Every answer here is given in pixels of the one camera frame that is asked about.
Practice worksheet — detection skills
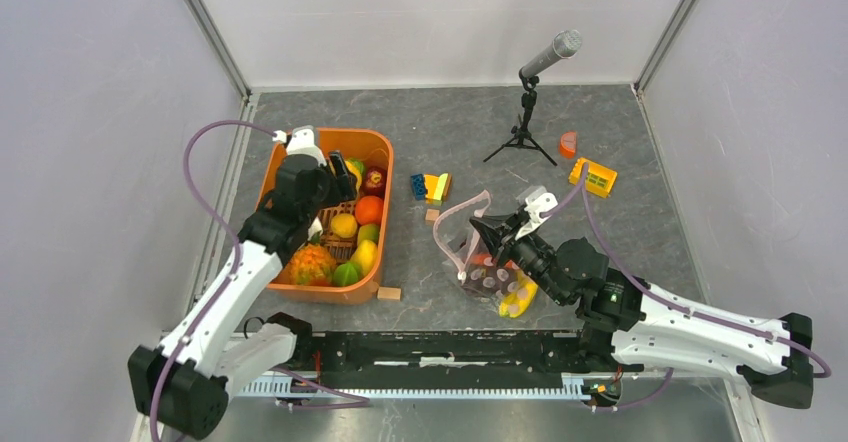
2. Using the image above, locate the black microphone tripod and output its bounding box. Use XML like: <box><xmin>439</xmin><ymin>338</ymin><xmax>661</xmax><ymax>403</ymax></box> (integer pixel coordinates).
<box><xmin>483</xmin><ymin>75</ymin><xmax>558</xmax><ymax>167</ymax></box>

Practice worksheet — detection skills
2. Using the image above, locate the yellow lemon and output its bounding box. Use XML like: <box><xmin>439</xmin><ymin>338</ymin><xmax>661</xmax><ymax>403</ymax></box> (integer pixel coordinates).
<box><xmin>330</xmin><ymin>213</ymin><xmax>359</xmax><ymax>239</ymax></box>

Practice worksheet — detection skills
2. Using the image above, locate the yellow bell pepper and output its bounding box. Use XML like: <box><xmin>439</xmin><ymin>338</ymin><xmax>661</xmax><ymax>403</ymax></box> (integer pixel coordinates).
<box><xmin>345</xmin><ymin>159</ymin><xmax>363</xmax><ymax>192</ymax></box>

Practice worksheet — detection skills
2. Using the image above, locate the clear zip top bag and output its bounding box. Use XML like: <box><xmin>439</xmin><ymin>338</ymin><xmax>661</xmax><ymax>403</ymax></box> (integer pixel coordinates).
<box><xmin>433</xmin><ymin>190</ymin><xmax>500</xmax><ymax>312</ymax></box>

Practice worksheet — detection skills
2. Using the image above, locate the white garlic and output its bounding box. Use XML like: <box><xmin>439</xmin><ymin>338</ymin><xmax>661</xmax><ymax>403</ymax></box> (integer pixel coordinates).
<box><xmin>307</xmin><ymin>218</ymin><xmax>323</xmax><ymax>244</ymax></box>

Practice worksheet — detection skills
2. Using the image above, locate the green star fruit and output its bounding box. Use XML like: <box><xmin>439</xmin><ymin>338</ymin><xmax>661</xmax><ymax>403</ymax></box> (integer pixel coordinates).
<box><xmin>332</xmin><ymin>261</ymin><xmax>362</xmax><ymax>287</ymax></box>

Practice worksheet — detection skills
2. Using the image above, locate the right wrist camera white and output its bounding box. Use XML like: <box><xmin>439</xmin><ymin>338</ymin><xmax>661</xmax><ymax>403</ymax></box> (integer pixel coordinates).
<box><xmin>515</xmin><ymin>186</ymin><xmax>558</xmax><ymax>239</ymax></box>

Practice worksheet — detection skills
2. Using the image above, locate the yellow pear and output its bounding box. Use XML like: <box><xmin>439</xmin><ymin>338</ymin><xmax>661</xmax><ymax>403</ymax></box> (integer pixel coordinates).
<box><xmin>349</xmin><ymin>240</ymin><xmax>378</xmax><ymax>278</ymax></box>

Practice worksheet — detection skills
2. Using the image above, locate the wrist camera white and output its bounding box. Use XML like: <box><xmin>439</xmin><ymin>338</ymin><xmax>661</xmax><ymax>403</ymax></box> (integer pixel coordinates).
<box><xmin>515</xmin><ymin>186</ymin><xmax>558</xmax><ymax>239</ymax></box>
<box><xmin>272</xmin><ymin>125</ymin><xmax>327</xmax><ymax>166</ymax></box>

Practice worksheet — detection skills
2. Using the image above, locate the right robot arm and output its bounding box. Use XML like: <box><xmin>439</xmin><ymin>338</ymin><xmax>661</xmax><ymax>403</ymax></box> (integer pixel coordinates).
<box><xmin>470</xmin><ymin>213</ymin><xmax>814</xmax><ymax>409</ymax></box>

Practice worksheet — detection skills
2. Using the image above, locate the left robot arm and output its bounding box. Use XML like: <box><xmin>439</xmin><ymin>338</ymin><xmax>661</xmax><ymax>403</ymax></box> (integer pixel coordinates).
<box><xmin>128</xmin><ymin>149</ymin><xmax>356</xmax><ymax>440</ymax></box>

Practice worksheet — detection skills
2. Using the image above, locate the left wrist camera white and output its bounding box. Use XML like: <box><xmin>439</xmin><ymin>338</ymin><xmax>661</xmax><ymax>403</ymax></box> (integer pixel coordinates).
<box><xmin>272</xmin><ymin>125</ymin><xmax>327</xmax><ymax>166</ymax></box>

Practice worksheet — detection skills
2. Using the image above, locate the multicolour toy brick stack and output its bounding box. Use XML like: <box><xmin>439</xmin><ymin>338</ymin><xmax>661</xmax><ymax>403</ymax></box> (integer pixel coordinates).
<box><xmin>410</xmin><ymin>173</ymin><xmax>452</xmax><ymax>206</ymax></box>

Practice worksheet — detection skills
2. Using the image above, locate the dark grape bunch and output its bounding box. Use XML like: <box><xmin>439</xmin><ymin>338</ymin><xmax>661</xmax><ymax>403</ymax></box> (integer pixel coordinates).
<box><xmin>460</xmin><ymin>267</ymin><xmax>519</xmax><ymax>298</ymax></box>

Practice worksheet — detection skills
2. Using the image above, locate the orange spiky fruit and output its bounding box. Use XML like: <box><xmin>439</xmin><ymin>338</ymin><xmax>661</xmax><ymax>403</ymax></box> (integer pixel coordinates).
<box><xmin>286</xmin><ymin>244</ymin><xmax>337</xmax><ymax>286</ymax></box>

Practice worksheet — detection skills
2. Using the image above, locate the yellow green mango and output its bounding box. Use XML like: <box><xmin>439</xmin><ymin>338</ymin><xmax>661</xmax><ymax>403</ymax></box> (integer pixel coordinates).
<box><xmin>357</xmin><ymin>224</ymin><xmax>381</xmax><ymax>245</ymax></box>

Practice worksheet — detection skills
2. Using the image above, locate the wooden block near bin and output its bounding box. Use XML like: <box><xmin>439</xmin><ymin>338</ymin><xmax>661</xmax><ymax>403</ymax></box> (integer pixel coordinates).
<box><xmin>377</xmin><ymin>286</ymin><xmax>402</xmax><ymax>301</ymax></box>

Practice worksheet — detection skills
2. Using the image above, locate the grey microphone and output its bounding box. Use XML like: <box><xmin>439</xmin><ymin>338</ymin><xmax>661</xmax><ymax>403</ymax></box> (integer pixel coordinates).
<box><xmin>519</xmin><ymin>29</ymin><xmax>583</xmax><ymax>79</ymax></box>

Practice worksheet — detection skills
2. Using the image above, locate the yellow toy brick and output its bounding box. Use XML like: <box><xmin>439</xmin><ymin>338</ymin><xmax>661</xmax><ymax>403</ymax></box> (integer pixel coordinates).
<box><xmin>569</xmin><ymin>157</ymin><xmax>618</xmax><ymax>198</ymax></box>

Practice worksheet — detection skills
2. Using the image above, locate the red apple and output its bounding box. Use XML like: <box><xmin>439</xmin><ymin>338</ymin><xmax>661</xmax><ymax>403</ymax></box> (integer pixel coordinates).
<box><xmin>362</xmin><ymin>166</ymin><xmax>388</xmax><ymax>198</ymax></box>

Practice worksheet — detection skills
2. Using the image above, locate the yellow banana bunch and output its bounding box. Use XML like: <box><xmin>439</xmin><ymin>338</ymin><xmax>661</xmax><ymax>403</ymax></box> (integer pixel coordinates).
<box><xmin>498</xmin><ymin>271</ymin><xmax>539</xmax><ymax>319</ymax></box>

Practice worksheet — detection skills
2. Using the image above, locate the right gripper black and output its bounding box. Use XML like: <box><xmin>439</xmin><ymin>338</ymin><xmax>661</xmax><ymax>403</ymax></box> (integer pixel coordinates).
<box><xmin>469</xmin><ymin>210</ymin><xmax>568</xmax><ymax>306</ymax></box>

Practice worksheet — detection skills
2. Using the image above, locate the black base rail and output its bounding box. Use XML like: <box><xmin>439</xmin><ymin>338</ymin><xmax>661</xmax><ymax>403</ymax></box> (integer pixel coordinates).
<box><xmin>239</xmin><ymin>323</ymin><xmax>645</xmax><ymax>403</ymax></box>

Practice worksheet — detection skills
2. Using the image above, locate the orange carrot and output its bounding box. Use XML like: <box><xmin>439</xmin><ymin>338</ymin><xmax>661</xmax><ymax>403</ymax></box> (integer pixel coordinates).
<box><xmin>470</xmin><ymin>254</ymin><xmax>519</xmax><ymax>270</ymax></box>

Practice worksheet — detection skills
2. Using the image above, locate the green leafy vegetable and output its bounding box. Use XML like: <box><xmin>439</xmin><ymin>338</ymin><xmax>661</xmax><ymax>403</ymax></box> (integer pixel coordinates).
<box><xmin>350</xmin><ymin>159</ymin><xmax>366</xmax><ymax>173</ymax></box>

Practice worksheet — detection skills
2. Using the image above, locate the orange plastic bin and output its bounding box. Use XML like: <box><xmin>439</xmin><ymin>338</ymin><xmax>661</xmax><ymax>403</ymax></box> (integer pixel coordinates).
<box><xmin>268</xmin><ymin>128</ymin><xmax>394</xmax><ymax>304</ymax></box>

